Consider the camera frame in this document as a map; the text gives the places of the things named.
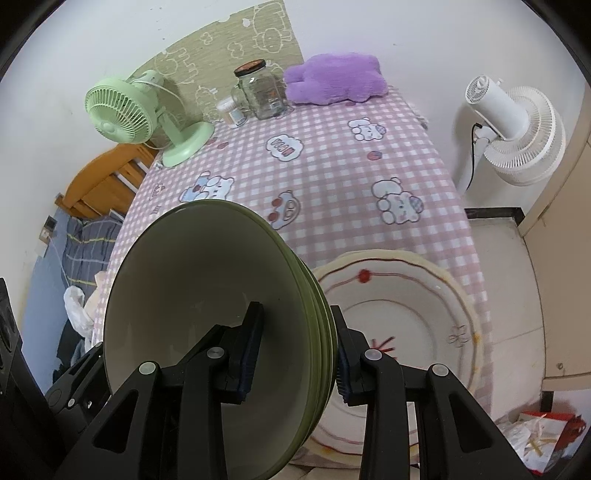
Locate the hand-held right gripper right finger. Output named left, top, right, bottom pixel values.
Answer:
left=329, top=305, right=536, bottom=480

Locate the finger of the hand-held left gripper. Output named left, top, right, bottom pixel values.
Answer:
left=44, top=342, right=112, bottom=416

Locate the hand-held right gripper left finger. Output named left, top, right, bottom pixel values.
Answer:
left=53, top=301, right=266, bottom=480

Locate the white plates red floral trim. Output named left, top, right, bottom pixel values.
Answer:
left=295, top=249, right=491, bottom=468

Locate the round yellow flower plate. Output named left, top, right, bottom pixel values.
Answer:
left=312, top=255, right=485, bottom=464

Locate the dark clothing pile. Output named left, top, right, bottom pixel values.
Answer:
left=52, top=318, right=93, bottom=384

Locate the white cloth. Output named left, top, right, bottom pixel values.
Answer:
left=64, top=286, right=95, bottom=342

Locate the grey plaid pillow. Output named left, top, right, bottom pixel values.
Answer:
left=61, top=216, right=124, bottom=289

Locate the pink checked tablecloth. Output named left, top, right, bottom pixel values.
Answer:
left=90, top=85, right=495, bottom=467

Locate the red and white packaging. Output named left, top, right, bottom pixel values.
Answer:
left=496, top=411, right=589, bottom=478

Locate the beige door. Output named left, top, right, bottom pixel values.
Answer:
left=517, top=106, right=591, bottom=393

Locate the clear cotton swab container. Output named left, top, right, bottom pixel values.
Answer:
left=216, top=96, right=247, bottom=127

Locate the glass jar with dark lid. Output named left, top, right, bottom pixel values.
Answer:
left=231, top=61, right=289, bottom=121

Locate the green desk fan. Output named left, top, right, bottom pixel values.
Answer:
left=84, top=70, right=215, bottom=168

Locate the purple plush toy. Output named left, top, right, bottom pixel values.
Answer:
left=283, top=52, right=387, bottom=106

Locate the white standing fan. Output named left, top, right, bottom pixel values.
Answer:
left=455, top=74, right=566, bottom=195

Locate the wall socket panel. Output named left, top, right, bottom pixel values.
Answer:
left=39, top=215, right=58, bottom=245

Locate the black fan power cable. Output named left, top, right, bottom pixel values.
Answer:
left=465, top=121, right=483, bottom=192

